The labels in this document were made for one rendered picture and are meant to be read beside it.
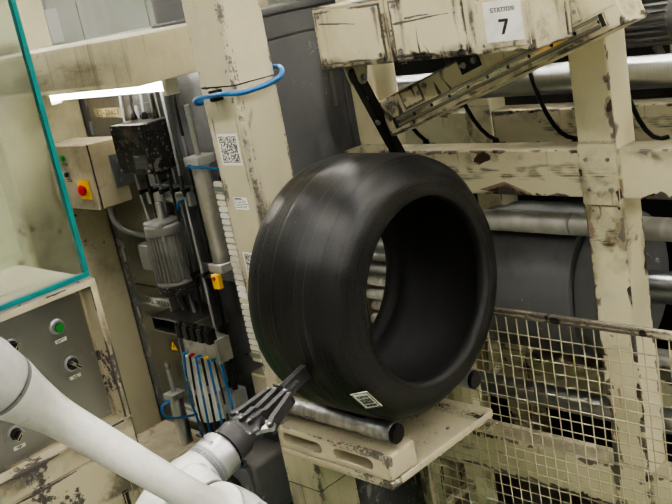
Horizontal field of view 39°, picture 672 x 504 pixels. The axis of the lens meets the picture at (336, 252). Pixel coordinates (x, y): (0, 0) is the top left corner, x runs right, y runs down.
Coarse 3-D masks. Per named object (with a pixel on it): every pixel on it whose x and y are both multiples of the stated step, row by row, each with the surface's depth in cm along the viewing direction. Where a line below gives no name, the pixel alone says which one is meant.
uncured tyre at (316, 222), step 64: (320, 192) 192; (384, 192) 188; (448, 192) 201; (256, 256) 195; (320, 256) 183; (448, 256) 229; (256, 320) 196; (320, 320) 183; (384, 320) 231; (448, 320) 227; (320, 384) 192; (384, 384) 191; (448, 384) 206
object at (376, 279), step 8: (376, 248) 252; (376, 256) 254; (384, 256) 252; (376, 264) 256; (384, 264) 266; (376, 272) 255; (384, 272) 252; (368, 280) 260; (376, 280) 257; (384, 280) 255; (368, 288) 262; (376, 288) 264; (384, 288) 266; (368, 296) 260; (376, 296) 258; (368, 304) 262; (376, 304) 261; (368, 312) 262; (376, 312) 265; (368, 320) 263
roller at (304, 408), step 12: (300, 408) 218; (312, 408) 216; (324, 408) 213; (336, 408) 212; (312, 420) 217; (324, 420) 213; (336, 420) 210; (348, 420) 207; (360, 420) 205; (372, 420) 203; (384, 420) 202; (360, 432) 205; (372, 432) 202; (384, 432) 199; (396, 432) 199
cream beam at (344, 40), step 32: (352, 0) 225; (384, 0) 205; (416, 0) 199; (448, 0) 193; (480, 0) 188; (544, 0) 183; (320, 32) 221; (352, 32) 214; (384, 32) 208; (416, 32) 201; (448, 32) 195; (480, 32) 190; (544, 32) 184; (352, 64) 218
